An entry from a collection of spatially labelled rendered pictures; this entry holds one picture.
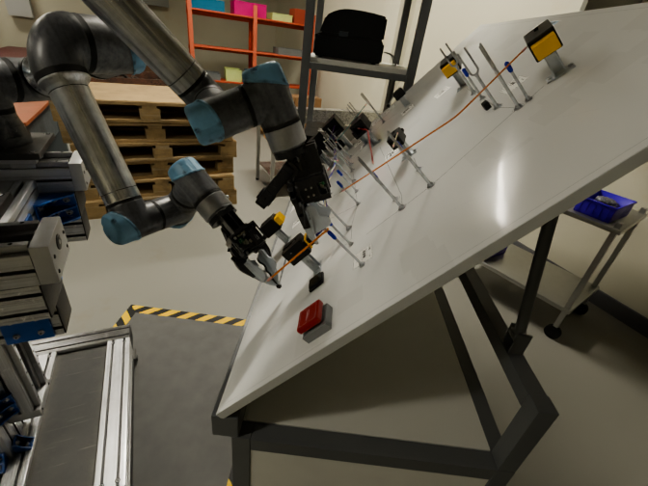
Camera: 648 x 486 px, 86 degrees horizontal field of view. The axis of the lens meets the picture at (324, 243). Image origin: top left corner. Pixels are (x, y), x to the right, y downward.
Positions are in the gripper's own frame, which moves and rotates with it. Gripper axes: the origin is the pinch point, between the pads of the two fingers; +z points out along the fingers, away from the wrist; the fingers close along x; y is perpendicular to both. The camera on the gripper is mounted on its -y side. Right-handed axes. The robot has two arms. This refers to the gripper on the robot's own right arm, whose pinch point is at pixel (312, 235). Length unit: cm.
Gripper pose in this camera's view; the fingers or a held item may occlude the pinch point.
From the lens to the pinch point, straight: 77.9
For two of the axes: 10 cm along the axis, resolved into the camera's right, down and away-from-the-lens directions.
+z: 3.1, 8.4, 4.4
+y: 9.5, -2.7, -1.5
